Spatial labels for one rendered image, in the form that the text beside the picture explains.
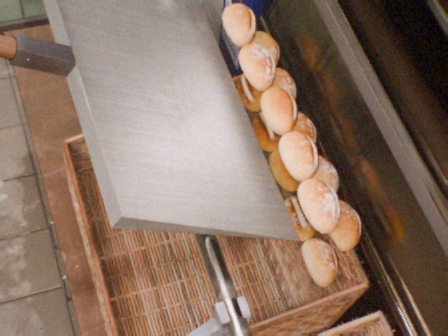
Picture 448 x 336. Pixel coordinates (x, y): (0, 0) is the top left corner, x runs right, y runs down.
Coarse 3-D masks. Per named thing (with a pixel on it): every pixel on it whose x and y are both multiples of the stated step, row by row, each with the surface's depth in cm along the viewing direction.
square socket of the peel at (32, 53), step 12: (24, 36) 114; (24, 48) 113; (36, 48) 114; (48, 48) 116; (60, 48) 118; (72, 48) 119; (12, 60) 114; (24, 60) 114; (36, 60) 115; (48, 60) 116; (60, 60) 116; (72, 60) 118; (48, 72) 118; (60, 72) 118
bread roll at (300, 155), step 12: (288, 132) 145; (288, 144) 142; (300, 144) 141; (312, 144) 142; (288, 156) 141; (300, 156) 140; (312, 156) 140; (288, 168) 141; (300, 168) 140; (312, 168) 140; (300, 180) 141
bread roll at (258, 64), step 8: (248, 48) 152; (256, 48) 152; (264, 48) 152; (240, 56) 152; (248, 56) 151; (256, 56) 150; (264, 56) 150; (272, 56) 152; (240, 64) 152; (248, 64) 150; (256, 64) 150; (264, 64) 150; (272, 64) 151; (248, 72) 150; (256, 72) 150; (264, 72) 150; (272, 72) 150; (256, 80) 150; (264, 80) 150; (272, 80) 151; (256, 88) 151; (264, 88) 151
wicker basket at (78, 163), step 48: (288, 192) 176; (96, 240) 182; (144, 240) 182; (192, 240) 184; (240, 240) 185; (288, 240) 176; (96, 288) 175; (144, 288) 176; (192, 288) 177; (240, 288) 178; (288, 288) 178; (336, 288) 162
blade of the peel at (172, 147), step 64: (64, 0) 131; (128, 0) 142; (192, 0) 155; (128, 64) 131; (192, 64) 142; (128, 128) 121; (192, 128) 131; (128, 192) 113; (192, 192) 121; (256, 192) 131
